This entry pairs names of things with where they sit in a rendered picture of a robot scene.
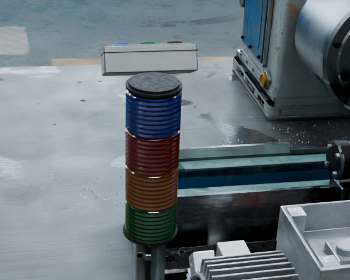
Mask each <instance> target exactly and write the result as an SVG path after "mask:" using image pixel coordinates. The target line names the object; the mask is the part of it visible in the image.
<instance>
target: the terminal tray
mask: <svg viewBox="0 0 350 280"><path fill-rule="evenodd" d="M293 209H299V210H301V213H300V214H295V213H293V212H292V210H293ZM276 241H277V245H276V251H281V253H284V255H285V256H284V257H288V262H291V267H294V268H295V271H294V272H295V274H298V280H350V200H347V201H334V202H321V203H309V204H296V205H288V206H281V207H280V212H279V221H278V229H277V238H276ZM325 257H331V258H333V259H334V262H333V263H326V262H325V261H324V258H325Z"/></svg>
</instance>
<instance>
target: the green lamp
mask: <svg viewBox="0 0 350 280"><path fill-rule="evenodd" d="M176 216H177V201H176V203H175V204H174V205H172V206H170V207H169V208H166V209H163V210H159V211H145V210H141V209H138V208H135V207H132V206H131V205H130V204H128V203H127V201H126V199H125V229H126V232H127V234H128V235H129V236H130V237H131V238H133V239H135V240H137V241H140V242H146V243H156V242H161V241H165V240H167V239H169V238H170V237H172V236H173V234H174V233H175V230H176Z"/></svg>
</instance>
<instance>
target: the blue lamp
mask: <svg viewBox="0 0 350 280"><path fill-rule="evenodd" d="M181 98H182V90H181V91H180V92H178V93H177V94H176V95H174V96H171V97H168V98H161V99H149V98H142V97H139V96H135V95H133V94H132V93H131V92H130V91H128V90H127V88H126V120H125V122H126V125H125V126H126V129H127V130H128V131H129V132H130V133H132V134H134V135H136V136H139V137H143V138H165V137H169V136H172V135H174V134H176V133H177V132H178V131H179V130H180V128H181V125H180V124H181V106H182V104H181V101H182V99H181Z"/></svg>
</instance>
